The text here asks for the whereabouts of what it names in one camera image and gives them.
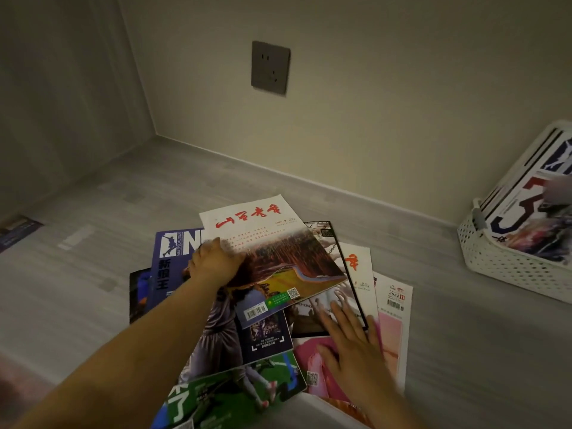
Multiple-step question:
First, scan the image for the white magazine with red title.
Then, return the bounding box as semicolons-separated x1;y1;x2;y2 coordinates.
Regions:
338;242;381;329

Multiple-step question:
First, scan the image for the white magazine with forest picture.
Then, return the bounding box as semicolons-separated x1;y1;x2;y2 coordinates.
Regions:
199;195;349;329

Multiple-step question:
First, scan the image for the person's left hand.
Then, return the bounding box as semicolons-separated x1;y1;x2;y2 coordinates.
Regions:
188;237;247;289

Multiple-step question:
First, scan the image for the blue basketball magazine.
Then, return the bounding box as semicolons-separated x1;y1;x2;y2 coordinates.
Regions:
145;228;294;386

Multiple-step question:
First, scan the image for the dark booklet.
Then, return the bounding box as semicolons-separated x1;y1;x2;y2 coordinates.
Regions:
0;214;45;254

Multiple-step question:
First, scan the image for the grey wall socket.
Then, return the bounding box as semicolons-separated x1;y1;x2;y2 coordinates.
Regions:
251;40;291;95

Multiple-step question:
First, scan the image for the green sports magazine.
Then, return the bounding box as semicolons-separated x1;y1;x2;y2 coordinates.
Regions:
151;350;308;429

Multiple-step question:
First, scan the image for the white perforated plastic basket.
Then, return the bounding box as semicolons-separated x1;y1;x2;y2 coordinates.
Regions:
457;120;572;305

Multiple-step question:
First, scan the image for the pale pink magazine with barcode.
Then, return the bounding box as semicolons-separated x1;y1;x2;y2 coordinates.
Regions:
372;271;414;395

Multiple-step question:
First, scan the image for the bright pink magazine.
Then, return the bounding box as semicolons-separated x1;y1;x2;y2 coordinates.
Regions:
292;336;380;426

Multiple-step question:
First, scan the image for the person's right forearm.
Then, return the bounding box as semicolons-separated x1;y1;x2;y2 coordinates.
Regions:
353;388;426;429

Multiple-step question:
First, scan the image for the person's right hand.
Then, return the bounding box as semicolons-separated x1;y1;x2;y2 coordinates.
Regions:
315;300;399;403

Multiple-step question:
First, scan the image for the black-bordered magazine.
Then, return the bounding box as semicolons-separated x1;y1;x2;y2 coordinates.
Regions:
285;221;370;338

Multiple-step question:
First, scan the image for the white and navy magazine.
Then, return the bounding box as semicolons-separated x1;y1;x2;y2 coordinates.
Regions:
479;128;572;210

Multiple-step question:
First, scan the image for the white magazine with large numeral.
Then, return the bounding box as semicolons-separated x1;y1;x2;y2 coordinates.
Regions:
484;169;572;267

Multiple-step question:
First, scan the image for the dark magazine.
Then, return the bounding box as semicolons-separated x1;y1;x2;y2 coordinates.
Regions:
129;268;153;325

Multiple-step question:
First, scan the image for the person's left forearm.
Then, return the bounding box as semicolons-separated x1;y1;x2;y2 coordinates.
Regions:
13;276;224;429

